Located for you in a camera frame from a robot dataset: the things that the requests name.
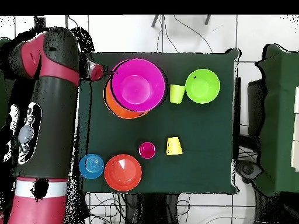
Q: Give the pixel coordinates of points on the black square floor frame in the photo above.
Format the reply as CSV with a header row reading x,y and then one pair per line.
x,y
39,21

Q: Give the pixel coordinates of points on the yellow plastic cup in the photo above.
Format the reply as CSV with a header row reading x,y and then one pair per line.
x,y
174,147

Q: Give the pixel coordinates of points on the pink plastic bowl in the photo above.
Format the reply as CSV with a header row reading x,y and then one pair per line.
x,y
137,88

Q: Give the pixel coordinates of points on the blue plastic bowl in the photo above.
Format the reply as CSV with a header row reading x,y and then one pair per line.
x,y
91,166

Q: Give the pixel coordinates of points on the red-orange plastic bowl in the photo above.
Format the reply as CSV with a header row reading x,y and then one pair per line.
x,y
122,172

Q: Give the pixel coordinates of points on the green plastic cup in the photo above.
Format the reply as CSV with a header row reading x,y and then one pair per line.
x,y
176,93

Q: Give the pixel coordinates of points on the green plastic bowl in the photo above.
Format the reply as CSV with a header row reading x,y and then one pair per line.
x,y
202,86

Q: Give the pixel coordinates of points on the black chair base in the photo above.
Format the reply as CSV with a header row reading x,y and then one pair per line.
x,y
247,170

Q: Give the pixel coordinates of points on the magenta plastic cup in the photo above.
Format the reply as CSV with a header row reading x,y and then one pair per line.
x,y
147,151

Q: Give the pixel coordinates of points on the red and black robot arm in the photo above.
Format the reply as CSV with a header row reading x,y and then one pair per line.
x,y
56,128

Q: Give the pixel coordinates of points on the green covered side table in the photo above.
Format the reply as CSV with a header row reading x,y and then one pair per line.
x,y
278,116
2,98

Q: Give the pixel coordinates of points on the orange plastic bowl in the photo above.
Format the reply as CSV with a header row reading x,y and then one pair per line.
x,y
112,105

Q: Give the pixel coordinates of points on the grey tripod leg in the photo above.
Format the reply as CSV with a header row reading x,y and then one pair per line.
x,y
207,20
155,21

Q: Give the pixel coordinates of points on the dark green table cloth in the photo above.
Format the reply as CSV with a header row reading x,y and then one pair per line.
x,y
198,140

